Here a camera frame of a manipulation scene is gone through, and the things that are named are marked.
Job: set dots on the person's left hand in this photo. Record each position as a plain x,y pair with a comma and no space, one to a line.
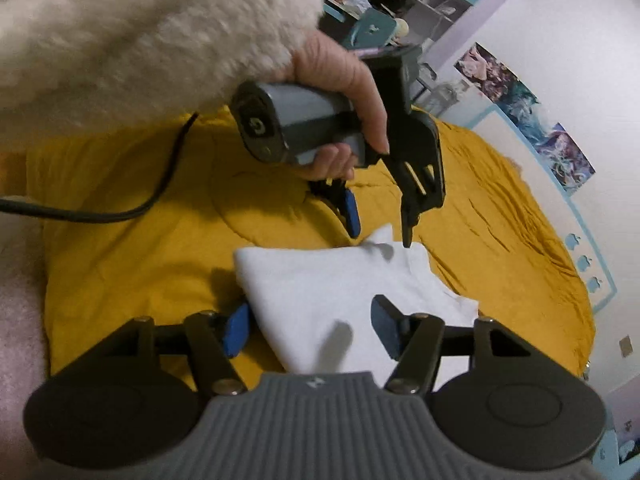
323,65

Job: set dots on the white long-sleeve sweatshirt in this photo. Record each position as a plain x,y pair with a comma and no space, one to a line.
313,306

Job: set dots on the grey wall switch plate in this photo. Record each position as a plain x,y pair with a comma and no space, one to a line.
626,347

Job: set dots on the anime wall posters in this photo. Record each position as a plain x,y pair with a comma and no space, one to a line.
554,146

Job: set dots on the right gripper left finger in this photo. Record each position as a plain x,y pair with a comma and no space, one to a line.
213,341

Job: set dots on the left forearm in fluffy sleeve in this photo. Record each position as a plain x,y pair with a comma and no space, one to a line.
89,66

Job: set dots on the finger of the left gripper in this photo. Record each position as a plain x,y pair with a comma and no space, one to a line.
341,200
422,188

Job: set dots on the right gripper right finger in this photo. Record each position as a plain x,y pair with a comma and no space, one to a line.
412,341

